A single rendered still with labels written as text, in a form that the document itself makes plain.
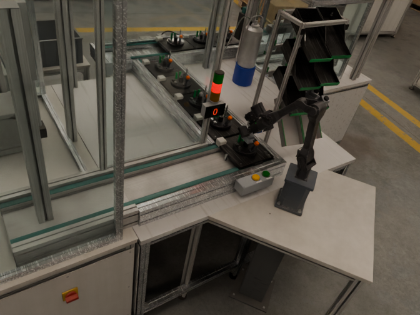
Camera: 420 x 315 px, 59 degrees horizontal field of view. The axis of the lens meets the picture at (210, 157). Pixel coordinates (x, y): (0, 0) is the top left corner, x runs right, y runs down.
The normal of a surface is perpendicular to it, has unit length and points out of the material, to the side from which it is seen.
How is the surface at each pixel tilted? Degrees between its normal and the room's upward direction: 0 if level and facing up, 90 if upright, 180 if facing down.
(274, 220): 0
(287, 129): 45
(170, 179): 0
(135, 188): 0
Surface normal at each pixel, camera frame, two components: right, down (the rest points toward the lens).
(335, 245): 0.16, -0.76
